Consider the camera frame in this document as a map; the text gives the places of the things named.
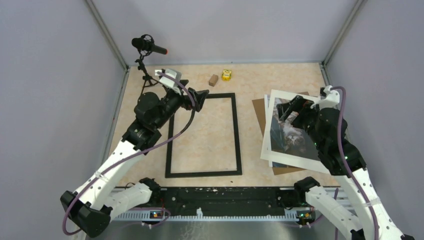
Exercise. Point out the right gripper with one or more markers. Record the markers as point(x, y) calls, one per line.
point(298, 104)

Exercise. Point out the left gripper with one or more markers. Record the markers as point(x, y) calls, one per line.
point(199, 97)

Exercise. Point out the cat photo print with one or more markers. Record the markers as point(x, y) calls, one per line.
point(286, 139)

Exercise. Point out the white photo mat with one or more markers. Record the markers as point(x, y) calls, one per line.
point(267, 155)

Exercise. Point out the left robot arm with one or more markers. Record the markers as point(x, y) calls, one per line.
point(91, 207)

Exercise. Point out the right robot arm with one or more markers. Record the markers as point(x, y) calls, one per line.
point(369, 219)

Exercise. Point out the small wooden block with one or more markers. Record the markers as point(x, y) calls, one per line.
point(213, 80)

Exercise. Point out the yellow owl toy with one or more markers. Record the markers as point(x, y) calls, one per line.
point(226, 75)

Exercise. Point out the black tripod stand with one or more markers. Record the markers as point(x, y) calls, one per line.
point(149, 81)

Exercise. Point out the brown cardboard backing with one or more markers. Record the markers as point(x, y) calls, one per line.
point(260, 106)

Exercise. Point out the black microphone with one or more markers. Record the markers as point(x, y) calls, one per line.
point(145, 45)

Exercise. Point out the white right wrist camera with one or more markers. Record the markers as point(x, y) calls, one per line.
point(329, 98)

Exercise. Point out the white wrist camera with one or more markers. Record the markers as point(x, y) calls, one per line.
point(169, 78)
point(329, 98)

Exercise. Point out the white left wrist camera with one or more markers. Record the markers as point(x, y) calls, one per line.
point(169, 78)

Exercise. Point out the black picture frame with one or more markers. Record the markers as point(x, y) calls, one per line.
point(239, 170)

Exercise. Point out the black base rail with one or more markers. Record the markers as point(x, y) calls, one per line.
point(231, 202)

